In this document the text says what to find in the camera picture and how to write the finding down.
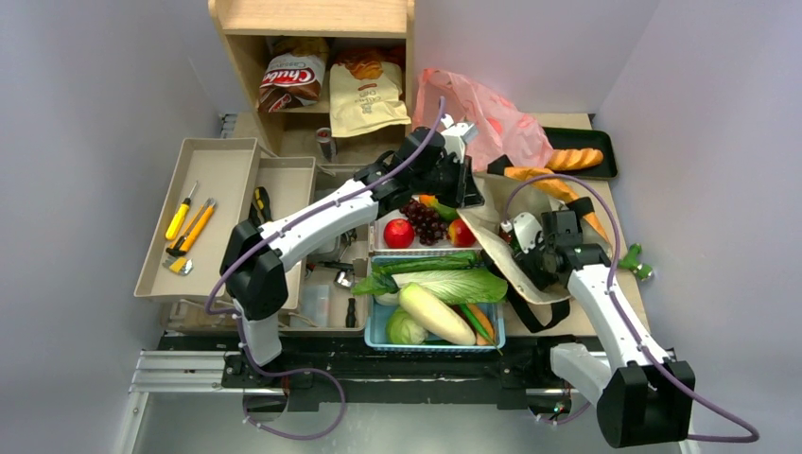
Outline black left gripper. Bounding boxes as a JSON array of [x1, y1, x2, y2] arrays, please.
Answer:
[[410, 152, 483, 208]]

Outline brown Trader Joe's bag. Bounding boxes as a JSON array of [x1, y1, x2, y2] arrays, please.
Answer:
[[458, 155, 616, 336]]

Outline red yellow apple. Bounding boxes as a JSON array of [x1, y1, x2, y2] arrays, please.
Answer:
[[446, 218, 477, 248]]

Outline dark purple grapes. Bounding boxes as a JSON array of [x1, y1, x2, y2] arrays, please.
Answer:
[[399, 199, 448, 246]]

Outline green cucumber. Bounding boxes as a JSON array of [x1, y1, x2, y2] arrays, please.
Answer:
[[372, 251, 481, 275]]

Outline pink plastic grocery bag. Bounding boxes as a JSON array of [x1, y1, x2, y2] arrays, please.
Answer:
[[411, 68, 553, 171]]

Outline green napa cabbage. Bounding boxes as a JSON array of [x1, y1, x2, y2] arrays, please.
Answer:
[[392, 269, 508, 305]]

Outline golden baguette bread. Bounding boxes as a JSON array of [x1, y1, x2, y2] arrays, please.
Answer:
[[546, 148, 604, 171]]

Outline white daikon radish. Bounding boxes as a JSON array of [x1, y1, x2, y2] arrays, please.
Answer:
[[398, 283, 476, 346]]

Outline cream chips bag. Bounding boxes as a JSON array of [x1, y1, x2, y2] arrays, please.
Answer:
[[329, 46, 411, 138]]

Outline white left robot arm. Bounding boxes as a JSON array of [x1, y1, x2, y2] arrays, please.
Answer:
[[218, 123, 484, 387]]

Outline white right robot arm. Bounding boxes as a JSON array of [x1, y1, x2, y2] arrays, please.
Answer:
[[500, 210, 695, 448]]

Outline orange green mango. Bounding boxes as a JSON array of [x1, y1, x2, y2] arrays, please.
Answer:
[[418, 194, 459, 222]]

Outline long green bean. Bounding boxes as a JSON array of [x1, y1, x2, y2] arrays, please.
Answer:
[[458, 305, 501, 354]]

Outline white perforated basket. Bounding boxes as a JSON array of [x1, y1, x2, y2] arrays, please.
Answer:
[[368, 210, 481, 256]]

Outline small green plastic clip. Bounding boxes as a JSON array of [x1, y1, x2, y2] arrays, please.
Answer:
[[618, 243, 654, 281]]

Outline blue perforated basket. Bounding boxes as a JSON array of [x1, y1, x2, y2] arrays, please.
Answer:
[[364, 255, 506, 355]]

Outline black tray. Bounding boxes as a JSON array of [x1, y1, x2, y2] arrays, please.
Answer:
[[544, 127, 619, 180]]

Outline green leafy vegetable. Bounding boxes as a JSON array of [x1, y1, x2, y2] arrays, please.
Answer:
[[351, 272, 399, 296]]

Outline silver drink can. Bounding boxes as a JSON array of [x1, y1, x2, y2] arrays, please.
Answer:
[[315, 127, 338, 164]]

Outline wooden shelf unit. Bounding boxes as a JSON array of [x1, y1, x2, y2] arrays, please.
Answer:
[[207, 0, 417, 166]]

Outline beige toolbox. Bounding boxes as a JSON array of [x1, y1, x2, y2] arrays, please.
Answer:
[[256, 158, 370, 336]]

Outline small black screwdriver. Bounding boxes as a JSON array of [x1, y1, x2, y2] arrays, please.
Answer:
[[345, 298, 357, 328]]

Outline clear small parts box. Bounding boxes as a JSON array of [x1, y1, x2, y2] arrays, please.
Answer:
[[300, 285, 331, 327]]

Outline black yellow screwdriver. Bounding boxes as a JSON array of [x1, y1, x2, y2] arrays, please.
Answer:
[[249, 186, 272, 225]]

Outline Chubs snack bag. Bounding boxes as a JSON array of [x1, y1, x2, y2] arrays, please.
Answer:
[[258, 37, 329, 113]]

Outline beige toolbox tray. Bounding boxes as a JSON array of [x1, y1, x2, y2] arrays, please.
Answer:
[[133, 138, 316, 304]]

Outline orange utility knife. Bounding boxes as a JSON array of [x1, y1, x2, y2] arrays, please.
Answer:
[[166, 198, 217, 256]]

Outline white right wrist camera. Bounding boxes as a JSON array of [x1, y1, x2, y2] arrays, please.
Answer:
[[499, 212, 542, 253]]

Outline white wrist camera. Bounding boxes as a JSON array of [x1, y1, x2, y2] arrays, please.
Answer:
[[441, 122, 478, 163], [499, 212, 542, 253]]

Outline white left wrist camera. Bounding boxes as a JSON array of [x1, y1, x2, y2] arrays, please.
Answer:
[[441, 122, 478, 163]]

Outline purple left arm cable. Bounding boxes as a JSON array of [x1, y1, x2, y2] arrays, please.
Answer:
[[204, 96, 447, 441]]

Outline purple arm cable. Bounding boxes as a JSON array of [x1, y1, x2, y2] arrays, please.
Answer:
[[500, 173, 760, 445], [204, 96, 447, 441]]

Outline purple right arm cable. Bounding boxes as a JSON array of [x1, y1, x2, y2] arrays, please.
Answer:
[[500, 173, 760, 445]]

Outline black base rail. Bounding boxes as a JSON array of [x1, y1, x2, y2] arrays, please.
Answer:
[[130, 336, 578, 411]]

